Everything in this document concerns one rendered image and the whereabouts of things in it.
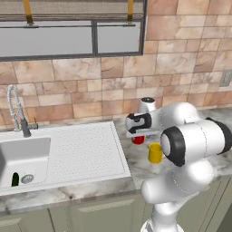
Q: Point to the red mug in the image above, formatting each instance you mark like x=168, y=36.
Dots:
x=138, y=140

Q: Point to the grey framed window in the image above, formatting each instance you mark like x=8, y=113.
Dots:
x=94, y=39

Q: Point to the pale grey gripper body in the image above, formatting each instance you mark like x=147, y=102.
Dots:
x=145, y=133

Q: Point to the yellow mug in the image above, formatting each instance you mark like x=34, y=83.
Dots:
x=155, y=154

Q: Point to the beige window blind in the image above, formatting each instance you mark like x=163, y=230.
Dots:
x=75, y=7

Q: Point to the white sink with drainboard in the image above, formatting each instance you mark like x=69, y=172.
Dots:
x=81, y=151

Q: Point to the grey wall socket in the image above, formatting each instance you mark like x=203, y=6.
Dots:
x=226, y=78

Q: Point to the grey spring tap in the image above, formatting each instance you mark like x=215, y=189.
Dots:
x=24, y=127

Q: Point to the pale green cupboard door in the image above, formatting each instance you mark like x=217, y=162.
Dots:
x=27, y=222
x=105, y=219
x=211, y=208

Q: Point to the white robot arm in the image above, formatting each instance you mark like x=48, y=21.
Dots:
x=193, y=142

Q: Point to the dark green vegetable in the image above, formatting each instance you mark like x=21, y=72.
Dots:
x=14, y=179

